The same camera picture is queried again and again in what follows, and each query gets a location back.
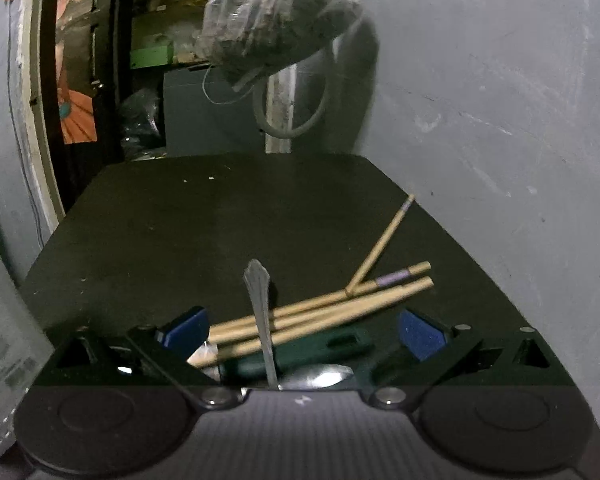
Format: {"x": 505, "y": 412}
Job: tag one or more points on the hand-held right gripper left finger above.
{"x": 187, "y": 331}

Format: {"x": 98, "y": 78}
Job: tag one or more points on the grey cabinet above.
{"x": 205, "y": 125}

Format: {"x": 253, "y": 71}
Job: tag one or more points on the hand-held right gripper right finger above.
{"x": 420, "y": 336}

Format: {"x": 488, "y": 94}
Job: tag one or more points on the green box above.
{"x": 152, "y": 55}

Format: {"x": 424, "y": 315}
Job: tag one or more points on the steel spoon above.
{"x": 262, "y": 320}
{"x": 320, "y": 376}

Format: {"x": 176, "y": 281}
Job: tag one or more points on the plastic bag with dark contents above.
{"x": 280, "y": 20}

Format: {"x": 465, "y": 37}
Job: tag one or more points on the dark wooden door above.
{"x": 80, "y": 170}

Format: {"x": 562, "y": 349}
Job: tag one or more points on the orange door poster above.
{"x": 75, "y": 110}

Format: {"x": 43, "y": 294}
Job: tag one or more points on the pale upright plank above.
{"x": 279, "y": 110}

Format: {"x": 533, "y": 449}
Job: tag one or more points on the cream door frame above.
{"x": 47, "y": 160}

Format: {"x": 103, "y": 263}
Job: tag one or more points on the black plastic bag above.
{"x": 140, "y": 120}

